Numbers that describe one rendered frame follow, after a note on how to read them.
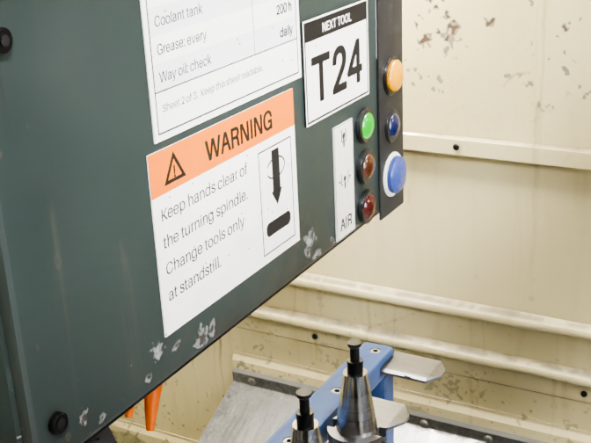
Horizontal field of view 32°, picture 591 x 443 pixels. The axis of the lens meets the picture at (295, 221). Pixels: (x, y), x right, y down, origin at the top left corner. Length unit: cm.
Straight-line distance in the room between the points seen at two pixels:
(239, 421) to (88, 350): 139
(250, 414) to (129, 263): 138
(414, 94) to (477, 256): 27
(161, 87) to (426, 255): 116
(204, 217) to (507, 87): 99
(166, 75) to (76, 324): 14
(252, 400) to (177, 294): 136
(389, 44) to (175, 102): 28
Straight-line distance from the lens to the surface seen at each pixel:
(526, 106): 152
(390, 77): 78
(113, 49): 50
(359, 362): 106
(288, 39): 65
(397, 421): 114
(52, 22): 47
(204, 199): 58
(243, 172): 61
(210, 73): 57
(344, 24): 71
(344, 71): 72
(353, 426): 109
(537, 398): 171
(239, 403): 192
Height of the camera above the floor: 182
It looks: 21 degrees down
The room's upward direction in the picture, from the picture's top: 3 degrees counter-clockwise
